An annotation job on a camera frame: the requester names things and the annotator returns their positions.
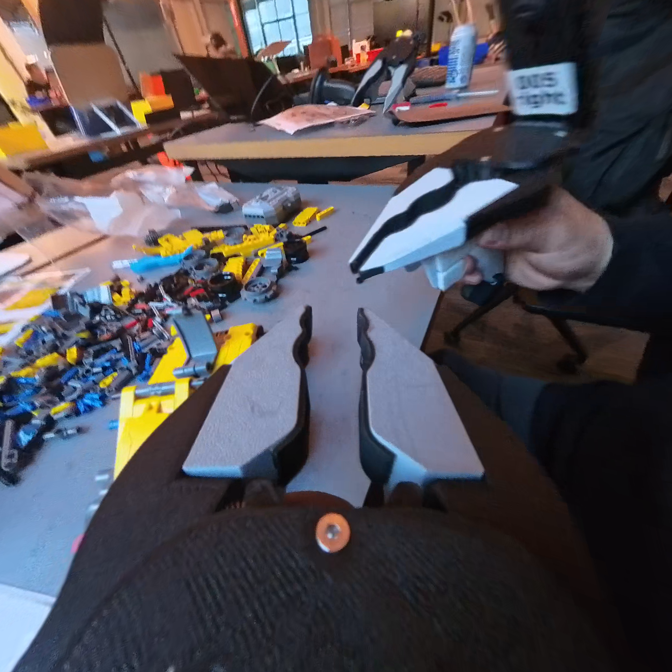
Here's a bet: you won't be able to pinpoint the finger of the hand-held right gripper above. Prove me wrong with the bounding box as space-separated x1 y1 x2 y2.
349 167 457 274
356 178 519 284

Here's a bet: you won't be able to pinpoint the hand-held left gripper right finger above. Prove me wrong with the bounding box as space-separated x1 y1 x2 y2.
357 307 486 489

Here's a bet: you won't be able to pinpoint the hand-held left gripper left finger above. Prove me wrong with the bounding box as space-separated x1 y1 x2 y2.
181 304 314 486

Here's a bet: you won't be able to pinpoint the black and yellow toy chassis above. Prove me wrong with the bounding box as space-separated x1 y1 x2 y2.
114 321 263 480

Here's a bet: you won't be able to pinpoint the person's right forearm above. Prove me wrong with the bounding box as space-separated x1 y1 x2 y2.
593 173 672 342

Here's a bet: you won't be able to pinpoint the brown desk mat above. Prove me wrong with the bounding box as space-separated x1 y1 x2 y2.
391 94 511 127

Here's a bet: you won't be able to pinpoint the grey desk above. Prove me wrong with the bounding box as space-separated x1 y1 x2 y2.
0 181 442 602

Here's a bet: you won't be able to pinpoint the person's right hand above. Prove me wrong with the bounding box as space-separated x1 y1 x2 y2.
462 186 614 293

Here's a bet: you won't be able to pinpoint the grey curved toy panel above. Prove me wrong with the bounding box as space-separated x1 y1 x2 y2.
172 311 219 369

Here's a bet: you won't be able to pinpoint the wooden-edged background table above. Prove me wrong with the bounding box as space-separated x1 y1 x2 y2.
163 63 512 182

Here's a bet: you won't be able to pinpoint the white spray can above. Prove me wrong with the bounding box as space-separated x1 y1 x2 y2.
445 23 478 90

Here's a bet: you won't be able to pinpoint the grey toy wheel rim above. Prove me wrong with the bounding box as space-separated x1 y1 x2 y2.
241 277 279 305

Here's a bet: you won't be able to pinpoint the spare hand-held gripper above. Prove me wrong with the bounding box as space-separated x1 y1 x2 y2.
310 34 423 114

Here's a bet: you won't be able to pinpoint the loose printed paper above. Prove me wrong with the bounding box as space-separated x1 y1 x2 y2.
260 104 377 135

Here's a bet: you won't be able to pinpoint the pile of yellow toy beams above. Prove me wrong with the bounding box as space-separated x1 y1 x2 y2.
134 206 337 279

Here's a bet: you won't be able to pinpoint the black office chair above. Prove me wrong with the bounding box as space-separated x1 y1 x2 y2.
450 283 590 375

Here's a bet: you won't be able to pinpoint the blue brick separator tool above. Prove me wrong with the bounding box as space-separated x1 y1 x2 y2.
128 246 196 275

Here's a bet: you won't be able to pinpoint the pile of small toy parts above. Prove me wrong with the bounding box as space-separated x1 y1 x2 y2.
0 278 176 486

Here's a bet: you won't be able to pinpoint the black laptop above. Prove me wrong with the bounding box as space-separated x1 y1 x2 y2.
176 52 295 123

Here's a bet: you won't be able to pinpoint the window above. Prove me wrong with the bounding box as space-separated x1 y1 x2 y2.
241 0 314 50

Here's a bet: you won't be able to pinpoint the clear plastic parts bags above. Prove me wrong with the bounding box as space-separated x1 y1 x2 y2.
0 163 243 239

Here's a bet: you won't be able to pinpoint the yellow and black sticker sheet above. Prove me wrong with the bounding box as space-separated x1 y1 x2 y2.
0 283 61 316

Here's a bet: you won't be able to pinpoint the tan cardboard carton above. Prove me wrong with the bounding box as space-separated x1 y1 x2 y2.
50 44 129 103

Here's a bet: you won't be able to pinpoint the yellow storage bin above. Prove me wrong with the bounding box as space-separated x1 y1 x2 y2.
0 123 49 156

